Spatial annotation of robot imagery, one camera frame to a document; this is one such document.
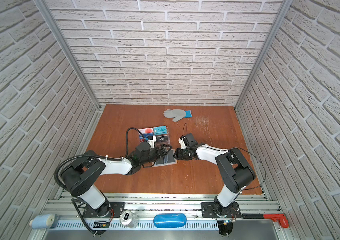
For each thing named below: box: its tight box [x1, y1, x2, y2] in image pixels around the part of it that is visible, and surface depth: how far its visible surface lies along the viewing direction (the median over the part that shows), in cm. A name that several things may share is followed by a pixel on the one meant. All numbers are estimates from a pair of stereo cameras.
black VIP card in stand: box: [156, 136, 168, 143], surface depth 97 cm
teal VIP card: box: [153, 125, 168, 136], surface depth 97 cm
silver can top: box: [119, 210, 139, 228], surface depth 61 cm
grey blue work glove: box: [163, 109, 193, 122], surface depth 116 cm
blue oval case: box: [153, 213, 187, 228], surface depth 71 cm
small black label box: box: [92, 220, 110, 228], surface depth 74 cm
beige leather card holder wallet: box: [151, 149, 178, 168], surface depth 91 cm
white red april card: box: [138, 127, 153, 134], surface depth 96 cm
